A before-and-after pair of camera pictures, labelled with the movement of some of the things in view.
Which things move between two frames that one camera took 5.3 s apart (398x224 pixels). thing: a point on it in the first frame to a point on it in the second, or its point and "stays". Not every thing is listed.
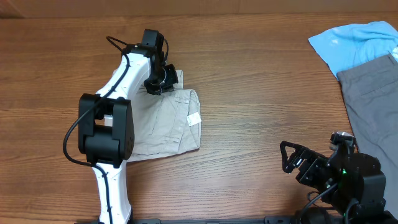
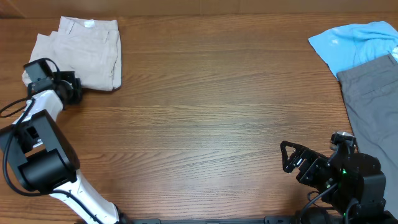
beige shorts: x=166 y=124 to x=91 y=47
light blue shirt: x=347 y=46 stays
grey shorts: x=370 y=90 stays
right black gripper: x=314 y=160 stays
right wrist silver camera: x=342 y=141 stays
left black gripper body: x=161 y=80 to x=71 y=84
